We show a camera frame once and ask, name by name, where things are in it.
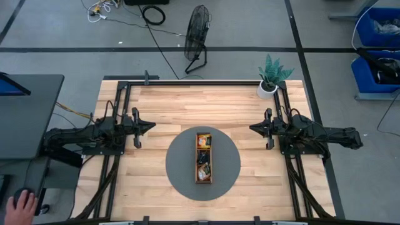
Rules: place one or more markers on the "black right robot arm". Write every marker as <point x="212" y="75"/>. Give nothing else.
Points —
<point x="325" y="134"/>

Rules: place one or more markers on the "wooden tea organizer box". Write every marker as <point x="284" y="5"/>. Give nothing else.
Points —
<point x="196" y="156"/>

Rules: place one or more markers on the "black stand bar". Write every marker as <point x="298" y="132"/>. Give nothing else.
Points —
<point x="375" y="61"/>

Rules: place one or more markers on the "black computer mouse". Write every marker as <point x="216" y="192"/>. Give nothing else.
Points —
<point x="18" y="191"/>

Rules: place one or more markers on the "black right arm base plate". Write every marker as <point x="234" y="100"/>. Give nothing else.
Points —
<point x="312" y="151"/>

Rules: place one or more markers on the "white plant pot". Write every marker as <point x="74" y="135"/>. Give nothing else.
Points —
<point x="265" y="92"/>

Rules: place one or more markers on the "black box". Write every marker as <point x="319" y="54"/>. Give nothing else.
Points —
<point x="147" y="2"/>

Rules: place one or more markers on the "black computer monitor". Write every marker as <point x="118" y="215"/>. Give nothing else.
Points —
<point x="9" y="89"/>

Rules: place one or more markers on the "round grey woven placemat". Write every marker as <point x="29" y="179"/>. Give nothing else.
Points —
<point x="181" y="175"/>

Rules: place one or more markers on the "green potted plant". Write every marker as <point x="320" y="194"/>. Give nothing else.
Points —
<point x="273" y="73"/>

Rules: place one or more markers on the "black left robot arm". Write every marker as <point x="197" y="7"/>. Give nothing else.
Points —
<point x="81" y="134"/>

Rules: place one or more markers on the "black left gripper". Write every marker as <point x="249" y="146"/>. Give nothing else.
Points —
<point x="134" y="128"/>

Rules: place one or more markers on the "black floor fan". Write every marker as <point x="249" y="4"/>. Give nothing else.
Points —
<point x="197" y="31"/>

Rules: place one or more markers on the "blue storage bin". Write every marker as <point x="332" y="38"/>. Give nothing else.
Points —
<point x="364" y="31"/>
<point x="362" y="78"/>

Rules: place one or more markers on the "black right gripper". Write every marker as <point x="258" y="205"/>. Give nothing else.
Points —
<point x="271" y="128"/>

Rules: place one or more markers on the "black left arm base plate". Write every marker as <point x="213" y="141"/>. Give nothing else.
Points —
<point x="93" y="151"/>

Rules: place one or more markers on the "black desk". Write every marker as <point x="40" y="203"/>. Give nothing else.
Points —
<point x="25" y="118"/>

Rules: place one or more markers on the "black table clamp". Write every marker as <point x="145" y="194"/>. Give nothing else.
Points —
<point x="257" y="220"/>
<point x="145" y="220"/>

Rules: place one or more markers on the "dark low desk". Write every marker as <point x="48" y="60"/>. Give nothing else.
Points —
<point x="31" y="175"/>

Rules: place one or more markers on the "person's hand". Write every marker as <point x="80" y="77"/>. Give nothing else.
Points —
<point x="20" y="211"/>

